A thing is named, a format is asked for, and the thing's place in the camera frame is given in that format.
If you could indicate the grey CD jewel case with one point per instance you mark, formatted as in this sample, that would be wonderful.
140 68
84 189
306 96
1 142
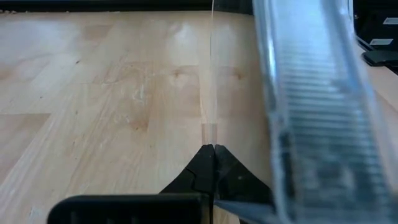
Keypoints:
320 124

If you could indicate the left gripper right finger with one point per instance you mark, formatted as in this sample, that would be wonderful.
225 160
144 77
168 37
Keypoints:
236 183

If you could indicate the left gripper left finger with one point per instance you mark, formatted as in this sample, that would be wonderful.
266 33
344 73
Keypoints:
199 177

